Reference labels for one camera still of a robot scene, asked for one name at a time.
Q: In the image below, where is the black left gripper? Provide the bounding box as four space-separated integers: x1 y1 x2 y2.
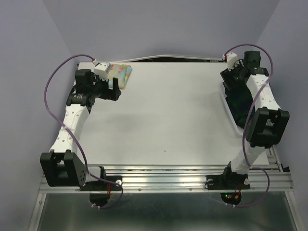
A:
90 73 121 102

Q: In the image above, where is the dark green plaid skirt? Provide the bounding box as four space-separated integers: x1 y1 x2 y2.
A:
223 82 253 128

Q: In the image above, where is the pastel floral skirt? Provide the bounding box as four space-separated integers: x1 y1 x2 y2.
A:
107 64 132 89

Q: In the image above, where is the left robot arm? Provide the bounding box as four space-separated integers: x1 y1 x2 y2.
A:
40 69 121 190

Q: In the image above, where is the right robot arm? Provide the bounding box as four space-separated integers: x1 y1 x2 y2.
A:
219 51 290 189

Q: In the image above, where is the white plastic basket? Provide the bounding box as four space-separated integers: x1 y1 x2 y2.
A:
220 83 244 137

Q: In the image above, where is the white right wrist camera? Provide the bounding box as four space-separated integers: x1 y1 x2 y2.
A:
222 52 239 71

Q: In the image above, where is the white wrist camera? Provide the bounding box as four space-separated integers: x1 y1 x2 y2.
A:
222 52 239 71
92 59 112 81

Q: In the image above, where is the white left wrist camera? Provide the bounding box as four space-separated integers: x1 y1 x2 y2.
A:
92 59 112 81

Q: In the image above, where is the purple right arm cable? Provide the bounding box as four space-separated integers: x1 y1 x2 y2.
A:
222 43 270 208

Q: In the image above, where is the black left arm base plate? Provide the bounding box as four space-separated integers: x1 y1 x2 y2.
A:
80 175 123 210

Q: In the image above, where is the aluminium mounting rail frame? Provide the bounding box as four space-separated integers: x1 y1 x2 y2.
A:
28 60 299 231

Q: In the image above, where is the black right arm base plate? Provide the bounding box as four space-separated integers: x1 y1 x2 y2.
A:
204 174 250 206

